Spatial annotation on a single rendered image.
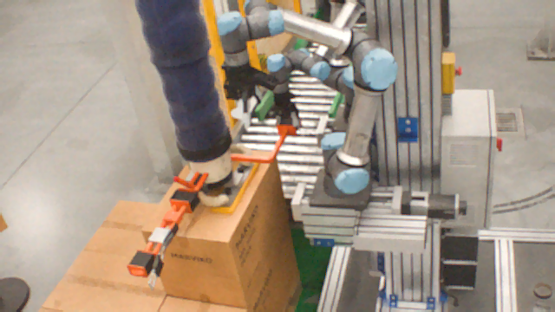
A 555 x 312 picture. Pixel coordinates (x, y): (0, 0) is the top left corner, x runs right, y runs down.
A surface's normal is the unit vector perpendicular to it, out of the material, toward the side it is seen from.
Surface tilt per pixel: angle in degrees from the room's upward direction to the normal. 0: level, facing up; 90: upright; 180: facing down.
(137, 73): 90
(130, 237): 0
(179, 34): 95
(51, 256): 0
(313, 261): 0
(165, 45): 96
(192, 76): 103
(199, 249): 90
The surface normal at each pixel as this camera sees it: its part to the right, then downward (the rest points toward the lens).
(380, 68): 0.23, 0.43
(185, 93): -0.04, 0.36
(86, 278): -0.15, -0.80
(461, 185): -0.24, 0.59
